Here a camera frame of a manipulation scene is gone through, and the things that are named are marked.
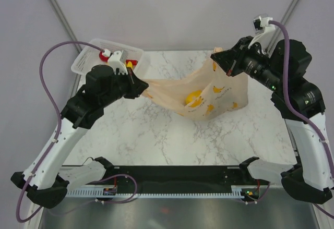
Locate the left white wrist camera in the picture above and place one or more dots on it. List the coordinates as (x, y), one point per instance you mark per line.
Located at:
(117, 60)

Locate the aluminium frame rail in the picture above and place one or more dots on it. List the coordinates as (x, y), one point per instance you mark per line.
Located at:
(45, 175)

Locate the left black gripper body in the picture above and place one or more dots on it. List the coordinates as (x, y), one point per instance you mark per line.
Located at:
(124, 85)

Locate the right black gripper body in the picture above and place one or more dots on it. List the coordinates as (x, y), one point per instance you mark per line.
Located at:
(240, 52)

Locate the fake yellow lemon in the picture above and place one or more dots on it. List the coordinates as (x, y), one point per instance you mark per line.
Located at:
(194, 99)

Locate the white plastic fruit basket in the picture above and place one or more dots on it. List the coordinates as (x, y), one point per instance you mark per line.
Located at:
(89, 57)

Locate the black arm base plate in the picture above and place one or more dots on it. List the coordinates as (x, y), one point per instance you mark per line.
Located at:
(185, 179)

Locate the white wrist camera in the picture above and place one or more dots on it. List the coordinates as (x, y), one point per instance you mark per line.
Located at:
(263, 31)
(117, 60)

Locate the white slotted cable duct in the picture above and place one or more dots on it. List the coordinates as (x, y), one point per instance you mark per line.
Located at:
(100, 192)

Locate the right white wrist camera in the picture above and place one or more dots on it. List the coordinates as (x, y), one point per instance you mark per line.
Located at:
(263, 31)

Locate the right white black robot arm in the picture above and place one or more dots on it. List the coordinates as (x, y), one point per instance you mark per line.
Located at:
(302, 107)

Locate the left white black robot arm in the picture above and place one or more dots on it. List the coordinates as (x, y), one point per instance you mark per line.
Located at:
(76, 118)

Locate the peach banana-print plastic bag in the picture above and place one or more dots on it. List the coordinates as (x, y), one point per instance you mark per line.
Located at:
(220, 92)

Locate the fake yellow banana bunch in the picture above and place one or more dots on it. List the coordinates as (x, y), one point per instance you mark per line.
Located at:
(129, 65)

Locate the fake red chili pepper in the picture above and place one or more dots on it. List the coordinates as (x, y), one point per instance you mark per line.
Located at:
(133, 61)

